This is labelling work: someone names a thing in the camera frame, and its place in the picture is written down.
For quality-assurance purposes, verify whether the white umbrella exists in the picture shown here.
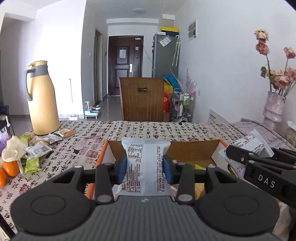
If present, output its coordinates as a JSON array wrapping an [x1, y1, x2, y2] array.
[[172, 35, 181, 67]]

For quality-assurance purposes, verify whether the glass jar with seeds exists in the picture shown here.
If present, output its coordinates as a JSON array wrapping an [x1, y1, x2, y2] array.
[[285, 121, 296, 148]]

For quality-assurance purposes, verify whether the red gift box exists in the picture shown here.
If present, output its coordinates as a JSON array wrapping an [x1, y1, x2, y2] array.
[[164, 92, 172, 113]]

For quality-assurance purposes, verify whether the yellow thermos jug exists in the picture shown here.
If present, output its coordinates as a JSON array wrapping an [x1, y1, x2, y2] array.
[[25, 61, 60, 136]]

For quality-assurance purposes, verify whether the blue plastic stool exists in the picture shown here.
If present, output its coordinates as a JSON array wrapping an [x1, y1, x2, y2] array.
[[84, 101, 101, 120]]

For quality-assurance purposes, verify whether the dried pink rose bouquet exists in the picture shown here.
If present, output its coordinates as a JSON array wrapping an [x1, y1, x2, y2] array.
[[254, 29, 295, 98]]

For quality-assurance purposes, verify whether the orange white cardboard box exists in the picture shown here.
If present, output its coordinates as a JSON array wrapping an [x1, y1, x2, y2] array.
[[85, 138, 246, 202]]

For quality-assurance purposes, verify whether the grey refrigerator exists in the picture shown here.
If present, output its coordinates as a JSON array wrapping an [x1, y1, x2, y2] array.
[[152, 34, 179, 78]]

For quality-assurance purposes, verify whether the purple tissue pack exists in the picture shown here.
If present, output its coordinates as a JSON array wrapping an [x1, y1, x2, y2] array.
[[0, 132, 11, 157]]

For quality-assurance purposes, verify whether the ceiling lamp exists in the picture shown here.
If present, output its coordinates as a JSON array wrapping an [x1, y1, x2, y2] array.
[[132, 8, 146, 14]]

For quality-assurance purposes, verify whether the dark brown entrance door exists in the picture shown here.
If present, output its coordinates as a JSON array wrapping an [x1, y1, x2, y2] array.
[[108, 36, 144, 96]]

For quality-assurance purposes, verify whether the yellow box on fridge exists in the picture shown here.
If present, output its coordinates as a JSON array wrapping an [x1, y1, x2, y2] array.
[[161, 26, 179, 33]]

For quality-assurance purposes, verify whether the orange tangerine right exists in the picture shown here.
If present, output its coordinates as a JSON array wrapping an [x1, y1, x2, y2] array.
[[2, 161, 19, 177]]

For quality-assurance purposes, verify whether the silver white snack packet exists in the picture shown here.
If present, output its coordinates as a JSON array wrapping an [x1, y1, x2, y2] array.
[[117, 138, 174, 199]]

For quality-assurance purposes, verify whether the folded pink grey cloth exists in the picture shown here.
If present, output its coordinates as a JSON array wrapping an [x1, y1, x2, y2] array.
[[231, 117, 296, 153]]

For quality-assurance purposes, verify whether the white crumpled wrapper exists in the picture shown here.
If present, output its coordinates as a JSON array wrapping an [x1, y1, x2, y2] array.
[[1, 136, 28, 174]]

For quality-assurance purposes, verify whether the wall electrical panel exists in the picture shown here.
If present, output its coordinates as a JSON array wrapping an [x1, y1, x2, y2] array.
[[188, 19, 198, 41]]

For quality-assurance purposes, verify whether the green snack packet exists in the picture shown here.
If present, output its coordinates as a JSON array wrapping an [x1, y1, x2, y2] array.
[[24, 157, 41, 174]]

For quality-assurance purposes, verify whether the white grey snack packet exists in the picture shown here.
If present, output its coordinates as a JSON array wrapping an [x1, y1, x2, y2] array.
[[25, 142, 52, 158]]

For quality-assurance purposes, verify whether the calligraphy print tablecloth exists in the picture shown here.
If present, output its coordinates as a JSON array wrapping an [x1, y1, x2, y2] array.
[[0, 119, 296, 241]]

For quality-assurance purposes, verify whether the metal utility cart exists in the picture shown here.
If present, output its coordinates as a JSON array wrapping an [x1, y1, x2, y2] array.
[[171, 88, 196, 123]]

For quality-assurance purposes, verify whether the orange cracker packet by thermos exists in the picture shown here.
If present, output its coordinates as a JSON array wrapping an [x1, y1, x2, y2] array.
[[56, 128, 75, 138]]

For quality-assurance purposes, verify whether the pink ceramic vase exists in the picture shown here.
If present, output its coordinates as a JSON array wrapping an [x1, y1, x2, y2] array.
[[263, 91, 285, 130]]

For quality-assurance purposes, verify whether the black bag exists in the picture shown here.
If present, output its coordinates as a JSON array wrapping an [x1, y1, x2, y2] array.
[[0, 102, 11, 133]]

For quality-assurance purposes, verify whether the orange tangerine front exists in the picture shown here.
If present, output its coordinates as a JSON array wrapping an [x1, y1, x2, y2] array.
[[0, 169, 7, 188]]

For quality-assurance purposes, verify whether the orange tangerine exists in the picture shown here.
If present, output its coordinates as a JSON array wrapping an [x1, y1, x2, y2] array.
[[2, 161, 19, 177], [0, 169, 7, 188]]

